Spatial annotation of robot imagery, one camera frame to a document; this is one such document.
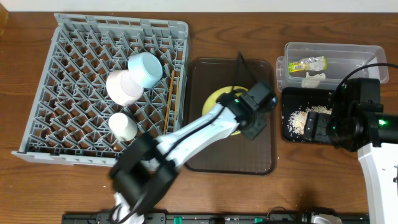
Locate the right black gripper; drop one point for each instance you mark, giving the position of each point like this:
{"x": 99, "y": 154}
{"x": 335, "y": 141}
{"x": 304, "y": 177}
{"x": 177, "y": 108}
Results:
{"x": 315, "y": 126}

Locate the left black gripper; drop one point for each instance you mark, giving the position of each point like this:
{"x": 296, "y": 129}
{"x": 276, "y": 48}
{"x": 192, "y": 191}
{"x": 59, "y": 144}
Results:
{"x": 254, "y": 126}

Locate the yellow plate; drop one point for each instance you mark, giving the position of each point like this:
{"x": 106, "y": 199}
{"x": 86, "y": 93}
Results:
{"x": 211, "y": 100}

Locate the orange green snack wrapper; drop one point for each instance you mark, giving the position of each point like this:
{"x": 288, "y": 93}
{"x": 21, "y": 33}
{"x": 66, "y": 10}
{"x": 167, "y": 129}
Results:
{"x": 308, "y": 64}

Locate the wooden chopstick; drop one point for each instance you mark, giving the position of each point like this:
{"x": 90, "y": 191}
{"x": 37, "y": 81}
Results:
{"x": 176, "y": 103}
{"x": 169, "y": 102}

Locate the light blue bowl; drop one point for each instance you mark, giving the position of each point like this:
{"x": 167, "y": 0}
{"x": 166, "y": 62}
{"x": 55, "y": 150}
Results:
{"x": 144, "y": 69}

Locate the white pink cup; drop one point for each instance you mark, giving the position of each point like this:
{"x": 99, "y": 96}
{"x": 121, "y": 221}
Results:
{"x": 123, "y": 127}

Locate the white pink bowl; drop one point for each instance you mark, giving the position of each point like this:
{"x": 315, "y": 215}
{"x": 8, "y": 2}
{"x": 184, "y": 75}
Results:
{"x": 121, "y": 89}

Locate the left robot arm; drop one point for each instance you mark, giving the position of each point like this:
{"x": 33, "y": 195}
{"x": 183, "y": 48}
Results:
{"x": 149, "y": 166}

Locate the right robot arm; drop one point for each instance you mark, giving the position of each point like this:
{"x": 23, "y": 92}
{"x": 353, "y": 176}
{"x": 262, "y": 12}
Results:
{"x": 377, "y": 153}

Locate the spilled rice food waste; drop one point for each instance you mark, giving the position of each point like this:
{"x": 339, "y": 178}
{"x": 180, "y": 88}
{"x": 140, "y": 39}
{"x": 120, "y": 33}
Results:
{"x": 297, "y": 119}

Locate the black waste tray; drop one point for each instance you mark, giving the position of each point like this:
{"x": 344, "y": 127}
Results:
{"x": 298, "y": 99}

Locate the dark brown serving tray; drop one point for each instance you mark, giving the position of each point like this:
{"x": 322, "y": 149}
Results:
{"x": 235, "y": 154}

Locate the crumpled white tissue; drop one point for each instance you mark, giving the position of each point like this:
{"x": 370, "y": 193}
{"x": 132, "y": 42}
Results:
{"x": 312, "y": 81}

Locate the clear plastic bin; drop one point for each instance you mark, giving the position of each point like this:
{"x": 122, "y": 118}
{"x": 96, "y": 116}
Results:
{"x": 342, "y": 59}

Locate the grey plastic dish rack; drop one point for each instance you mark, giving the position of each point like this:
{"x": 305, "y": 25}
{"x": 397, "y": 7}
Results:
{"x": 68, "y": 122}

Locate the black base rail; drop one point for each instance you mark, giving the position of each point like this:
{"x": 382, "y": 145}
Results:
{"x": 276, "y": 215}

